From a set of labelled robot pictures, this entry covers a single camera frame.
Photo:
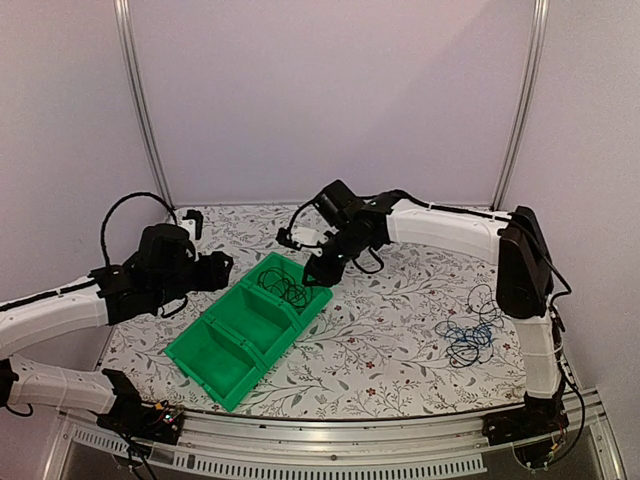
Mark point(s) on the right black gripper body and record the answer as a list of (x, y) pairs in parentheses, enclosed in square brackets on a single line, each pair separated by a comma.
[(335, 270)]

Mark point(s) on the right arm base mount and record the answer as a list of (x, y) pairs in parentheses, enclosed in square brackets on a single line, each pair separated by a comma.
[(536, 417)]

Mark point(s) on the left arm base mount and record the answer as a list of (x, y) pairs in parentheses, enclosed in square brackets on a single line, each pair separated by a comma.
[(131, 417)]

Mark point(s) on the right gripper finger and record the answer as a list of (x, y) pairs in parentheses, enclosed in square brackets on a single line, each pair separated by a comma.
[(309, 272), (311, 282)]

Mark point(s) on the front aluminium rail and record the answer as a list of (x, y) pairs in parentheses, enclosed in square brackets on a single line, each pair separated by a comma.
[(219, 446)]

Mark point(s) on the floral patterned table mat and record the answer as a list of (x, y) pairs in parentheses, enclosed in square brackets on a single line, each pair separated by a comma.
[(373, 352)]

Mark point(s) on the left aluminium frame post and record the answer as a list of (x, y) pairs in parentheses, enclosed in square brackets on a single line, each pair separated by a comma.
[(133, 72)]

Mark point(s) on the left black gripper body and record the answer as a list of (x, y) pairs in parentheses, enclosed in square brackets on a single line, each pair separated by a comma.
[(205, 281)]

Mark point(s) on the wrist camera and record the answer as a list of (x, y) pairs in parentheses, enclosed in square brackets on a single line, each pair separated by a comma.
[(192, 221), (300, 237)]

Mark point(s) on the aluminium frame post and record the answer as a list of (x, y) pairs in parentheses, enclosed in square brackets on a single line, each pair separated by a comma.
[(525, 99), (133, 72)]

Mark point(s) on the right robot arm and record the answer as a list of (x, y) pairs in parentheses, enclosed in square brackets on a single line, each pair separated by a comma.
[(511, 241)]

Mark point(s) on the right aluminium frame post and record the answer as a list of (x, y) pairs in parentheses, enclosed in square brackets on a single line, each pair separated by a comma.
[(525, 99)]

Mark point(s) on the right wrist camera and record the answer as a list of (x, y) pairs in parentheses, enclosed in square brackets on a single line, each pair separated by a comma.
[(300, 237)]

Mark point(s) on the green three-compartment bin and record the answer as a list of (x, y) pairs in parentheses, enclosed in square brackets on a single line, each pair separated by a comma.
[(235, 342)]

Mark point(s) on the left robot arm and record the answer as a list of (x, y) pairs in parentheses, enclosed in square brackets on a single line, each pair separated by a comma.
[(166, 267)]

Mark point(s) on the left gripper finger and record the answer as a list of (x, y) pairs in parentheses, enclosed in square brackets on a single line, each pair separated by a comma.
[(223, 261), (220, 279)]

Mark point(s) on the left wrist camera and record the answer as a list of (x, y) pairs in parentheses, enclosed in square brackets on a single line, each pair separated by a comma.
[(192, 221)]

